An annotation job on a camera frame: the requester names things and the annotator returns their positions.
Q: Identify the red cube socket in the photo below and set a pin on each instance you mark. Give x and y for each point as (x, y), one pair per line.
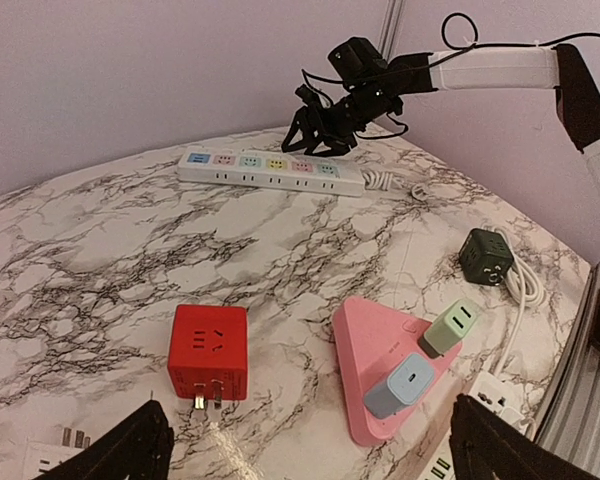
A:
(208, 354)

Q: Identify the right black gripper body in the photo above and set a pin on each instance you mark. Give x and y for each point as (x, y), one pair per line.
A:
(353, 113)

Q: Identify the dark green charger plug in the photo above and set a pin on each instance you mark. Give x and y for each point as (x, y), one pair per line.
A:
(485, 257)

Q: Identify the long white colourful power strip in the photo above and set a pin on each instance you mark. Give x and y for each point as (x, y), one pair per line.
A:
(298, 173)

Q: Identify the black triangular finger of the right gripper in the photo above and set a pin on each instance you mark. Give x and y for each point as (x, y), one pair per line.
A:
(302, 134)

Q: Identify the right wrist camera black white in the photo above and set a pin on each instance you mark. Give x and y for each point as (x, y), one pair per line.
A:
(310, 95)

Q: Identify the left gripper black triangular left finger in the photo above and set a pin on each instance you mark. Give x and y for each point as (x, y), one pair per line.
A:
(139, 447)

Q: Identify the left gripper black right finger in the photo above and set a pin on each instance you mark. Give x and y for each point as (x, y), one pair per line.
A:
(485, 447)

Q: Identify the white power strip with USB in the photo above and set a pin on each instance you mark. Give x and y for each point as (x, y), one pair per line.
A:
(492, 394)

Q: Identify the white cube socket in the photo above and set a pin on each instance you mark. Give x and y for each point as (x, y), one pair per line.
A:
(40, 457)

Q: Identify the green plug adapter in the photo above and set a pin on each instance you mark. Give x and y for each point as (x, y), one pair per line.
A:
(449, 328)

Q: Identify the pink triangular power socket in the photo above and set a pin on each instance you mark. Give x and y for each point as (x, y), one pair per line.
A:
(371, 341)

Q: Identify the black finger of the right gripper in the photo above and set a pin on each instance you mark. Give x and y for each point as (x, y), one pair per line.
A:
(327, 147)

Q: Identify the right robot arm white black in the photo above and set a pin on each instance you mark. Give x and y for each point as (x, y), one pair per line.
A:
(376, 87)

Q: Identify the right aluminium frame post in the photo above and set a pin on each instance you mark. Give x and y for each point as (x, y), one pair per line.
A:
(390, 28)

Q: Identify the light blue charger plug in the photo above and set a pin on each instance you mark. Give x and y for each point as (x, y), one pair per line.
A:
(403, 387)

